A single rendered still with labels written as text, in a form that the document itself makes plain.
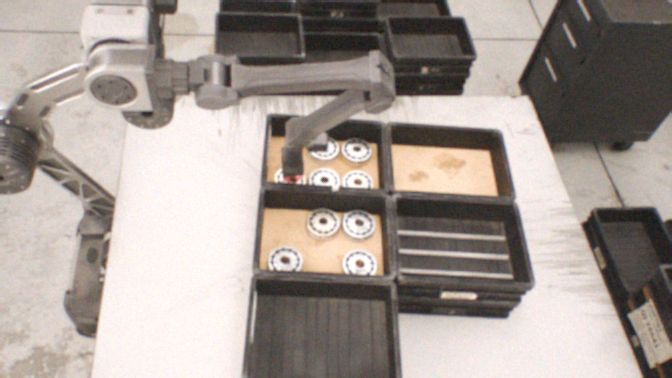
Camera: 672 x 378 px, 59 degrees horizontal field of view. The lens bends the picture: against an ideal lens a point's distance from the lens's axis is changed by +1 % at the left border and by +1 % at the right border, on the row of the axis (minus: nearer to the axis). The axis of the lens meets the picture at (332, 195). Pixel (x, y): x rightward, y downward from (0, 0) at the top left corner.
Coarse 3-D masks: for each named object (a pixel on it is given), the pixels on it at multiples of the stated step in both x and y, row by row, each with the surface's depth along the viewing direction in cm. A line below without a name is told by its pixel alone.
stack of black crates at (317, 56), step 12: (312, 36) 291; (324, 36) 292; (336, 36) 293; (348, 36) 294; (360, 36) 294; (372, 36) 295; (312, 48) 298; (324, 48) 298; (336, 48) 299; (348, 48) 300; (360, 48) 301; (372, 48) 301; (312, 60) 294; (324, 60) 295; (336, 60) 296; (348, 60) 297
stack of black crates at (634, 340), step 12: (660, 276) 216; (648, 288) 223; (660, 288) 218; (624, 300) 239; (636, 300) 232; (660, 300) 218; (624, 312) 239; (660, 312) 218; (624, 324) 238; (636, 336) 231; (636, 348) 232; (636, 360) 231; (648, 372) 226
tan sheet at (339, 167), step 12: (276, 144) 202; (372, 144) 206; (276, 156) 199; (372, 156) 203; (276, 168) 196; (312, 168) 197; (324, 168) 198; (336, 168) 198; (348, 168) 199; (360, 168) 199; (372, 168) 200; (372, 180) 197
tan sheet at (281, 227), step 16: (272, 224) 183; (288, 224) 183; (304, 224) 184; (272, 240) 179; (288, 240) 180; (304, 240) 181; (336, 240) 182; (304, 256) 177; (320, 256) 178; (336, 256) 178
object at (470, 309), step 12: (408, 300) 175; (420, 300) 174; (432, 300) 174; (444, 300) 175; (456, 300) 176; (408, 312) 183; (420, 312) 183; (432, 312) 182; (444, 312) 182; (456, 312) 182; (468, 312) 184; (480, 312) 184; (492, 312) 183; (504, 312) 183
